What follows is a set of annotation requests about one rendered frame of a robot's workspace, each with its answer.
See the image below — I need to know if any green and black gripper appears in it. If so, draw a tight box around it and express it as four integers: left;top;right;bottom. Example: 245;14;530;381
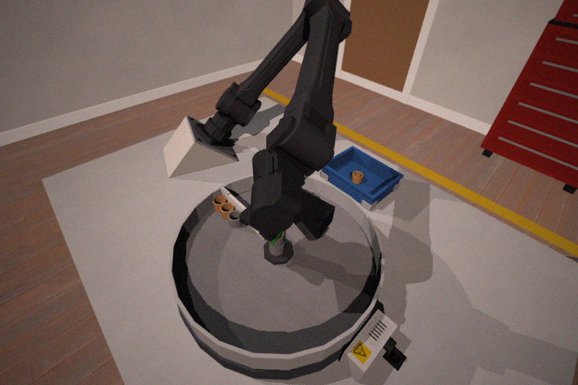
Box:
239;205;283;244

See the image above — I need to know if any grey metal bushing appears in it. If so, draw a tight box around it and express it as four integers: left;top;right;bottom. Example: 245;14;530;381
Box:
228;210;242;228
269;233;285;248
269;242;285;256

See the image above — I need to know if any bronze bushing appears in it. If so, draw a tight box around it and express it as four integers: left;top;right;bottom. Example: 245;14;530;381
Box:
351;171;363;184
213;195;227;212
220;202;235;220

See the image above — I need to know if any blue crate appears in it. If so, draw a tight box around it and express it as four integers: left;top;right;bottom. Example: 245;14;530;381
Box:
321;146;403;211

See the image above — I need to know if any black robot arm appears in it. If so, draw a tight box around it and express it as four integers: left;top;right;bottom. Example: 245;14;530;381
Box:
194;0;352;241

